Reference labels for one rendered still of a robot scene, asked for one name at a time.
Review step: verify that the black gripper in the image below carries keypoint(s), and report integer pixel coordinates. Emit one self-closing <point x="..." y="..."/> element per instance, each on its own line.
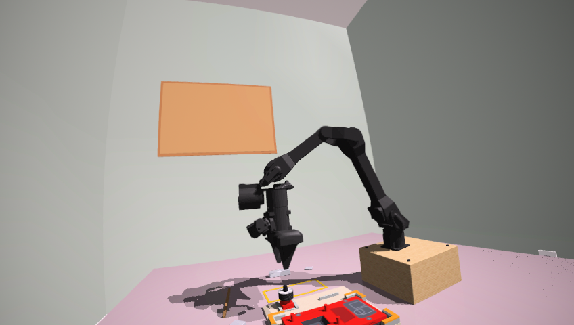
<point x="284" y="240"/>

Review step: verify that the grey and black wheel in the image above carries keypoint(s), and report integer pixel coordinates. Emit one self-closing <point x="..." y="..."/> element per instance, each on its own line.
<point x="286" y="296"/>

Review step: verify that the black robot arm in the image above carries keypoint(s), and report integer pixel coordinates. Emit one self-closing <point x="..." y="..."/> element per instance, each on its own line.
<point x="350" y="141"/>

